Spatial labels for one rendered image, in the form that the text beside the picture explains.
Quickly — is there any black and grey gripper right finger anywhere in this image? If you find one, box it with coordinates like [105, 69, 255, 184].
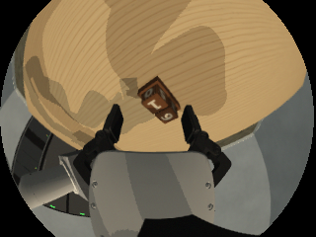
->
[181, 105, 231, 187]

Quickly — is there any brown wooden tray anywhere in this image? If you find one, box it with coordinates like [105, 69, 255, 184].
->
[137, 76, 181, 111]

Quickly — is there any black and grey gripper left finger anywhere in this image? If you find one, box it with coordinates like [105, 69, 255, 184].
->
[73, 104, 123, 186]

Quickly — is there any brown number cube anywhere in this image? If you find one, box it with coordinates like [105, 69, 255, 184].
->
[141, 84, 168, 115]
[155, 97, 179, 123]

